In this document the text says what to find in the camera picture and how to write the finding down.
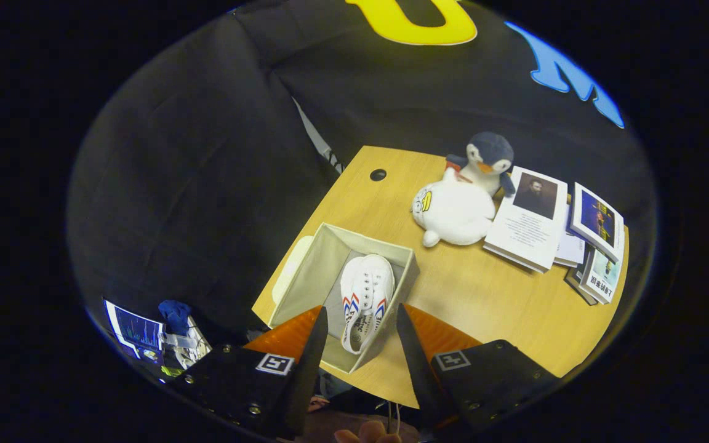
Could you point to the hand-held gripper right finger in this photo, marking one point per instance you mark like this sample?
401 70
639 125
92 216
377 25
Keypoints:
422 369

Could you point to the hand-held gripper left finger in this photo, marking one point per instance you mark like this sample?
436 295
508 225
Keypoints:
308 375

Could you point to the white shoe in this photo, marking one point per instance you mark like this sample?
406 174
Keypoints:
367 283

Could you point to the grey fabric storage box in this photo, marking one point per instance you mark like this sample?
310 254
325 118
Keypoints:
311 271

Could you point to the person's brown clothing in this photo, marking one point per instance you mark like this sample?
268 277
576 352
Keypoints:
336 424

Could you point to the small blue cloth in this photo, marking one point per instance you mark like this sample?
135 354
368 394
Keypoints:
175 315

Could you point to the penguin plush toy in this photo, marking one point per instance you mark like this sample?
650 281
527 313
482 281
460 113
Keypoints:
453 209

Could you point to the white book with portrait cover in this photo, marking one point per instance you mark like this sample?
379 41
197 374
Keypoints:
527 231

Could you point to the dark grey book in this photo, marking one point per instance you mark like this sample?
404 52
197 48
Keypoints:
576 282

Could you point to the monitor with blue screen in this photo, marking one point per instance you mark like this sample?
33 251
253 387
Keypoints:
136 329

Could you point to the plain white book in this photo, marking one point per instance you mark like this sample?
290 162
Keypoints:
570 249

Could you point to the book with pale green cover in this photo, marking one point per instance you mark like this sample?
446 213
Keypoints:
604 274

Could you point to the book with blue picture cover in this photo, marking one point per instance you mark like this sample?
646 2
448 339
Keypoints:
597 218

